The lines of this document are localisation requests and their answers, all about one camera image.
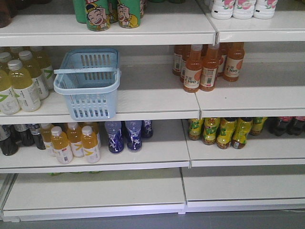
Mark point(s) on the pale yellow drink bottle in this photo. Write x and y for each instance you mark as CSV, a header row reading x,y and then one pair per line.
x,y
36,74
44,63
23,86
8,102

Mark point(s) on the orange vitamin drink bottle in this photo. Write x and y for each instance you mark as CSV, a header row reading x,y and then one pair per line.
x,y
90,144
74,136
46,136
61,145

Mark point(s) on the orange juice bottle C100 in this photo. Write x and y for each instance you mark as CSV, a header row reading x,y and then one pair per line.
x,y
234,61
210,64
193,69

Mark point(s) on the dark cola bottle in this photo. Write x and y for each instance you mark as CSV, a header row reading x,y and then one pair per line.
x,y
279,125

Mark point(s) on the white supermarket shelf unit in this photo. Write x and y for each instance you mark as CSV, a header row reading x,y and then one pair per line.
x,y
171,173

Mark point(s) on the blue sports drink bottle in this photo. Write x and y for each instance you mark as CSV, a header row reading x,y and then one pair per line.
x,y
115,139
134,141

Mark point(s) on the dark tea bottle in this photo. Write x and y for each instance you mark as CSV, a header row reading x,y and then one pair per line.
x,y
25,134
37,137
7,144

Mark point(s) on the yellow lemon tea bottle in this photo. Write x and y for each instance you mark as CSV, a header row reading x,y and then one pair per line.
x,y
195,128
210,129
243,128
227,128

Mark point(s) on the green cartoon tea bottle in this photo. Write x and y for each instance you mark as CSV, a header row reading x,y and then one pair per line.
x,y
129,16
97,15

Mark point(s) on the white peach drink bottle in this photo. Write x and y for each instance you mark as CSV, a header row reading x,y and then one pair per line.
x,y
222,9
265,9
243,9

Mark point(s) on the light blue plastic basket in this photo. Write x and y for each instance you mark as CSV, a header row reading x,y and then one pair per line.
x,y
89,79

